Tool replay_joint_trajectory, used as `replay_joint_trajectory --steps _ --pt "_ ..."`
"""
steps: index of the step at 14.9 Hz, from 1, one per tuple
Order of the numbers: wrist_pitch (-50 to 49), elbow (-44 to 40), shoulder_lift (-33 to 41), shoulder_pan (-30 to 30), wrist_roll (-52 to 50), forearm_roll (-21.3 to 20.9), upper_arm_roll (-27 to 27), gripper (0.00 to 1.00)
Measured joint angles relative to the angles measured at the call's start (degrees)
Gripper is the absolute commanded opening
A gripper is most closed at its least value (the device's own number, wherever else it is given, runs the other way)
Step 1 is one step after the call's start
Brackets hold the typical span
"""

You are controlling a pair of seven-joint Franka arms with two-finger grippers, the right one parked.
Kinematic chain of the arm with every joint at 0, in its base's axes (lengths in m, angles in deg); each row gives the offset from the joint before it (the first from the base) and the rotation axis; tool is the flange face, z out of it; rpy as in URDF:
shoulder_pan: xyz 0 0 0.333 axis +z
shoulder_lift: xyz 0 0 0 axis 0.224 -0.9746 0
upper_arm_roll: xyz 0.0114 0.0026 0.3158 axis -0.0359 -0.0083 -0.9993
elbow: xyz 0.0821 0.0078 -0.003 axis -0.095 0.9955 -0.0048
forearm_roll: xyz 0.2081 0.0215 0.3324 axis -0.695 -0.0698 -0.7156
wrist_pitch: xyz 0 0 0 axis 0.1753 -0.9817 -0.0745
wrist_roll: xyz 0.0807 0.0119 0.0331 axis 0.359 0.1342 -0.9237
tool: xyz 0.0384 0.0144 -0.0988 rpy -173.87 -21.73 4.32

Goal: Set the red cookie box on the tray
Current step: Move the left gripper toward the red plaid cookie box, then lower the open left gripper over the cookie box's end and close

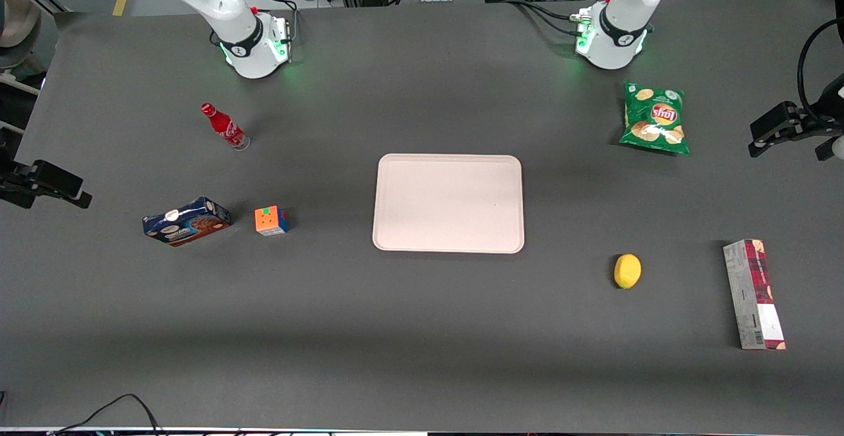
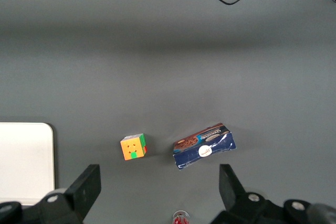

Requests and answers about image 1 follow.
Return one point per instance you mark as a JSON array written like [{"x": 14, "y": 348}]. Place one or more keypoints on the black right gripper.
[{"x": 14, "y": 182}]

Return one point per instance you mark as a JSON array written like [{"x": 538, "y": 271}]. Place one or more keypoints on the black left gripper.
[{"x": 812, "y": 126}]

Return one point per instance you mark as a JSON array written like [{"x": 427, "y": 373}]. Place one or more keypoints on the red plaid cookie box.
[{"x": 752, "y": 297}]

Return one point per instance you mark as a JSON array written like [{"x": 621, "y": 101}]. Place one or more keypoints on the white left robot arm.
[{"x": 620, "y": 7}]

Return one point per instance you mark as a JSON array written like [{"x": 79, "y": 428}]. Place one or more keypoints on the blue cookie box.
[{"x": 186, "y": 221}]

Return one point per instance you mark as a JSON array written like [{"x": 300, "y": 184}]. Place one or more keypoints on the beige plastic tray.
[{"x": 448, "y": 203}]

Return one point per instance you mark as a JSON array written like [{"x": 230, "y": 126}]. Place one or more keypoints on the green chips bag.
[{"x": 654, "y": 119}]

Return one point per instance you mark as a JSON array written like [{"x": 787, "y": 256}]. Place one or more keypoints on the red cola bottle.
[{"x": 224, "y": 126}]

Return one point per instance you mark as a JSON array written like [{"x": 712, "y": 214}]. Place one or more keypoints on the yellow lemon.
[{"x": 627, "y": 271}]

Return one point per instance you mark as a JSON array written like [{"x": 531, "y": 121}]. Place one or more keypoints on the colourful puzzle cube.
[{"x": 270, "y": 220}]

